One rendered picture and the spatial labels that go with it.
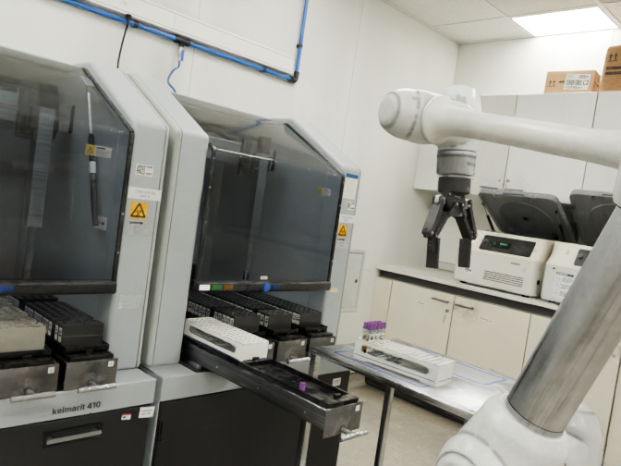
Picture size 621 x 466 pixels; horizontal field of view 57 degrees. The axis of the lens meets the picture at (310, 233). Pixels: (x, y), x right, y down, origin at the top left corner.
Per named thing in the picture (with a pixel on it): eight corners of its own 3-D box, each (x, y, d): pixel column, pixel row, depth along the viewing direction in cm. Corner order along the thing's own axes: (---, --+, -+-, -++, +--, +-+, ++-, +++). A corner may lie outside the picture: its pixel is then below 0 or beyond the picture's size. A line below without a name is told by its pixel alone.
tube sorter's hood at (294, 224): (115, 263, 208) (138, 89, 205) (245, 266, 252) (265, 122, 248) (195, 293, 173) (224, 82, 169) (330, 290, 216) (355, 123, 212)
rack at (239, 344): (182, 337, 180) (184, 318, 180) (208, 335, 187) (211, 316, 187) (239, 365, 160) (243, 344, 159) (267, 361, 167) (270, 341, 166)
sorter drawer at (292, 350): (167, 314, 239) (170, 293, 239) (195, 312, 249) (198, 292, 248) (284, 366, 188) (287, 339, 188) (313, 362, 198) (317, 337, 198)
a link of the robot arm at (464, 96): (452, 156, 142) (416, 149, 134) (456, 93, 142) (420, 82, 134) (489, 153, 133) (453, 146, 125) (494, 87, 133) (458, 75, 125)
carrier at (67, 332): (99, 343, 156) (102, 321, 156) (103, 345, 155) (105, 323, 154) (55, 346, 148) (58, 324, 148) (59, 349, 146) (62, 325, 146)
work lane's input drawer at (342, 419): (167, 356, 182) (171, 328, 181) (203, 351, 192) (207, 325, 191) (335, 447, 131) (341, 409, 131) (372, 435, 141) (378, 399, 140)
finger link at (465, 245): (459, 238, 140) (461, 239, 141) (457, 266, 141) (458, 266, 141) (470, 239, 138) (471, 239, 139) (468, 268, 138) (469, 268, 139)
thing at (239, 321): (254, 330, 196) (257, 313, 195) (258, 332, 194) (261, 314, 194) (227, 333, 187) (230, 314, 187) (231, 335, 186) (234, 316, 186)
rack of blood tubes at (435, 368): (351, 357, 179) (354, 337, 179) (370, 353, 187) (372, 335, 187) (435, 386, 160) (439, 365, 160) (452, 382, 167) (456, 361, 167)
